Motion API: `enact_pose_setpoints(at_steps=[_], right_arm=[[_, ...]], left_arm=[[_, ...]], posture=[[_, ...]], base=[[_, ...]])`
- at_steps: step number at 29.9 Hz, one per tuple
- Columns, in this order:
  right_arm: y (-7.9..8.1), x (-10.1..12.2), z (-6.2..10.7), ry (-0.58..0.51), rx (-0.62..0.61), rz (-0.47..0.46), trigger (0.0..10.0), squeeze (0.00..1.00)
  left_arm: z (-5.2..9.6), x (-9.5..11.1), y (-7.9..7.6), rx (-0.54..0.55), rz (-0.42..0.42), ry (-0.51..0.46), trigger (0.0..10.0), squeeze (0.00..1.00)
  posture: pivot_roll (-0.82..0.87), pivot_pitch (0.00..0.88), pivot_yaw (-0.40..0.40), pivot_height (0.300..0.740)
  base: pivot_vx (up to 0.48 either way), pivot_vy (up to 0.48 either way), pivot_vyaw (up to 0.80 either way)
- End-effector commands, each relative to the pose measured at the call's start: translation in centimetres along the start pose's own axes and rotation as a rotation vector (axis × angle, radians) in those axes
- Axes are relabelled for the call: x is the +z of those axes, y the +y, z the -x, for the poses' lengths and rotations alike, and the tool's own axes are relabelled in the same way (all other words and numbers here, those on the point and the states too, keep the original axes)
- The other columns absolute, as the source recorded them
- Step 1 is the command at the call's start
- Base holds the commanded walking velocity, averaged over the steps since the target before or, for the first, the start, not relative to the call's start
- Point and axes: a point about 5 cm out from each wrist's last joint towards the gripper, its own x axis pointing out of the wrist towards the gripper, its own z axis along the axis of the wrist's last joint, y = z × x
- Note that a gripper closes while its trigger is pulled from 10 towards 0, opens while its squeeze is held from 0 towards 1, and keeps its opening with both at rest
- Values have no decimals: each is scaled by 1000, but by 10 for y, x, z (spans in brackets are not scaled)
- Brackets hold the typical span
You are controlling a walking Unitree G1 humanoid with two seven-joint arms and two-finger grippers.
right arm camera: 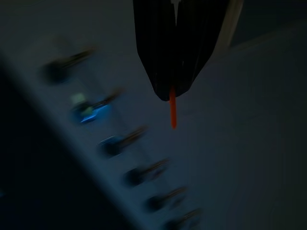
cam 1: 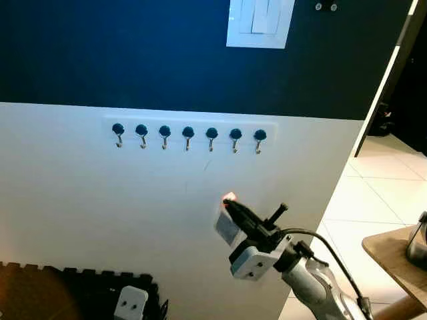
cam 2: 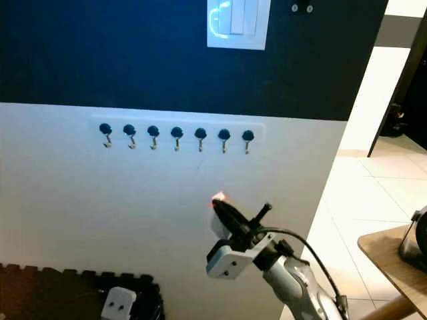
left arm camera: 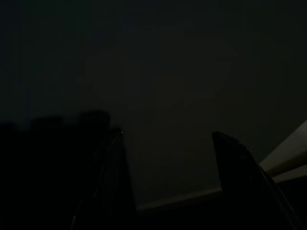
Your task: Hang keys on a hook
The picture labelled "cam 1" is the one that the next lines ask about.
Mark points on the clear card holder with keys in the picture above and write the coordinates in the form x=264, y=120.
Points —
x=227, y=226

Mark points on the black knob metal hook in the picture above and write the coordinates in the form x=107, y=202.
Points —
x=259, y=134
x=235, y=134
x=141, y=129
x=118, y=128
x=211, y=132
x=188, y=132
x=165, y=130

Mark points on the white wall switch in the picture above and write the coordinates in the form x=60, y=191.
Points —
x=260, y=26

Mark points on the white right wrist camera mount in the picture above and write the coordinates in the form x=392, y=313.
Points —
x=253, y=263

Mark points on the dark foam puzzle mat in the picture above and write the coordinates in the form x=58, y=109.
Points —
x=80, y=293

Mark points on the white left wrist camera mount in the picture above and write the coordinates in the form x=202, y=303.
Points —
x=130, y=303

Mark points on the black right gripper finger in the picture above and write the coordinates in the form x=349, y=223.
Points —
x=241, y=221
x=248, y=214

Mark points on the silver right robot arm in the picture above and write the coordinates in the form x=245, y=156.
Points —
x=320, y=286

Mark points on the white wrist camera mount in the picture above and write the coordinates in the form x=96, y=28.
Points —
x=253, y=263
x=130, y=303

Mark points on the white hook rack plate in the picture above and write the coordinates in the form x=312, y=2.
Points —
x=200, y=121

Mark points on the black door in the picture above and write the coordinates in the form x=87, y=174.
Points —
x=403, y=86

